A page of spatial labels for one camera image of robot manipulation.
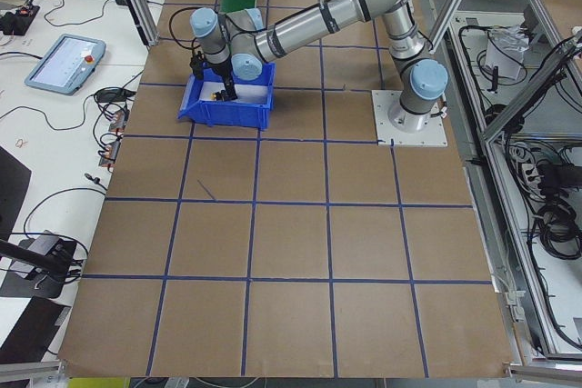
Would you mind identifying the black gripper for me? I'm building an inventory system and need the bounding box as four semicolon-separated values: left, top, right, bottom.
206;58;237;100

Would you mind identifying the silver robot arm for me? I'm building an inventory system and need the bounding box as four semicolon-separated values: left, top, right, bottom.
190;0;448;134

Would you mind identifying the white foam pad left bin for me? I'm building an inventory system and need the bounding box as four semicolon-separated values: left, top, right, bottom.
199;82;268;104

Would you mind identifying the blue left plastic bin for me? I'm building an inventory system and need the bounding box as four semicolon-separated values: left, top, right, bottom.
177;63;276;130

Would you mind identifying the teach pendant near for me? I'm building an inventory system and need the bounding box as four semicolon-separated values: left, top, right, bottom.
25;34;106;95

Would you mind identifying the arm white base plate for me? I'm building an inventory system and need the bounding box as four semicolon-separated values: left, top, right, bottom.
371;90;447;148

